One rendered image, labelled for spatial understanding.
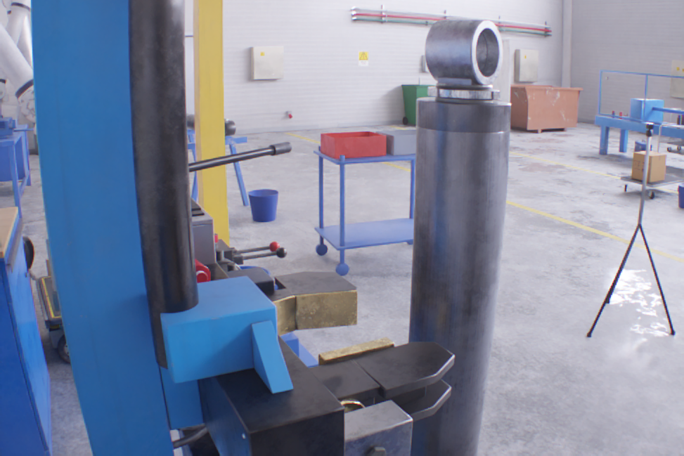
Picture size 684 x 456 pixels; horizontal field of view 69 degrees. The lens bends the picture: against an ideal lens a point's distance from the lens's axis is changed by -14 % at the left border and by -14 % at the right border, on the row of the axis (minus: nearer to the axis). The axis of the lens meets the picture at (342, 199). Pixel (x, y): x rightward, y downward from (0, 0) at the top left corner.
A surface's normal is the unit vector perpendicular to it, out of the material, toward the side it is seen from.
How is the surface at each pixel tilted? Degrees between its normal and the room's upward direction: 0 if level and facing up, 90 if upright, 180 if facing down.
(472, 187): 90
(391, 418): 0
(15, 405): 90
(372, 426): 0
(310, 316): 90
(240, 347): 90
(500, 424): 0
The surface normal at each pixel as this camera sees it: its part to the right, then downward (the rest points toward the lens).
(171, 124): 0.72, 0.17
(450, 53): -0.68, 0.22
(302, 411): 0.00, -0.97
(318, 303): 0.21, 0.23
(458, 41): -0.66, -0.07
